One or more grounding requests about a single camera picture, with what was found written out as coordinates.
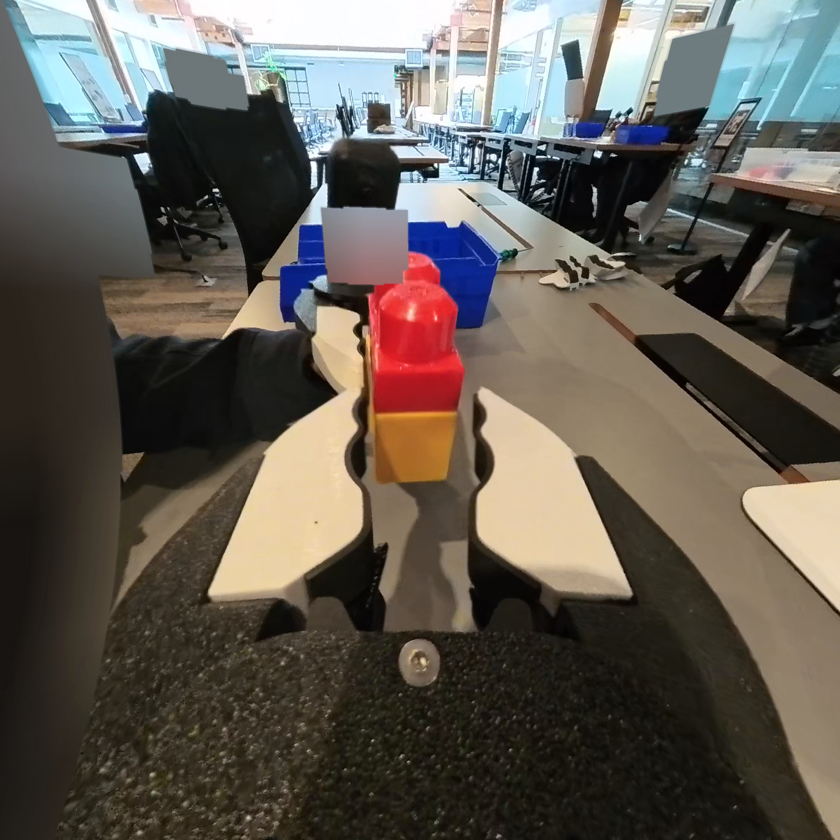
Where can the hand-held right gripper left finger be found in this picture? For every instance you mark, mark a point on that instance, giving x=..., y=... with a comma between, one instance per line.
x=295, y=512

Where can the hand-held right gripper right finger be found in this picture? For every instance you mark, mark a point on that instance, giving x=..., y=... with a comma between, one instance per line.
x=544, y=518

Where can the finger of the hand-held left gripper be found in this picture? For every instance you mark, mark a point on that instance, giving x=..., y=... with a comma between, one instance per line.
x=334, y=348

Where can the red two-stud block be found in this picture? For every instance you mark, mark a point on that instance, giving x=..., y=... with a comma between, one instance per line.
x=420, y=380

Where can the yellow one-stud block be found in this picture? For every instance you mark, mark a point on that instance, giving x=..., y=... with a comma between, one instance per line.
x=413, y=446

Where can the blue plastic bin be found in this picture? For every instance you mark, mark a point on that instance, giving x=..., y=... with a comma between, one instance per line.
x=472, y=289

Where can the person's left forearm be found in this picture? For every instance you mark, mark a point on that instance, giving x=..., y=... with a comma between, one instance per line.
x=216, y=387

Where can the black office chair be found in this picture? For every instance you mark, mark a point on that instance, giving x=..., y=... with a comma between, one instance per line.
x=262, y=184
x=177, y=164

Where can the white black upright device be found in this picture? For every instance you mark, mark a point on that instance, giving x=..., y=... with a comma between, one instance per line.
x=576, y=98

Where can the small blue storage bin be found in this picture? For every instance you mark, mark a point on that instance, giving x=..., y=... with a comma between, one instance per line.
x=640, y=134
x=589, y=129

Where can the acrylic sign stand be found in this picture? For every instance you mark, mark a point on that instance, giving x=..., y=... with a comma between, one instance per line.
x=800, y=525

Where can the black floor sign stand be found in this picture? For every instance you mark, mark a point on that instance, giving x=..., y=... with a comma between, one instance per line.
x=738, y=124

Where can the wooden desk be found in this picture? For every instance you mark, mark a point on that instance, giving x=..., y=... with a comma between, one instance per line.
x=768, y=187

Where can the clear plastic storage box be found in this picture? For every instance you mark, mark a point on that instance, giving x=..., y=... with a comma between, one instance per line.
x=787, y=164

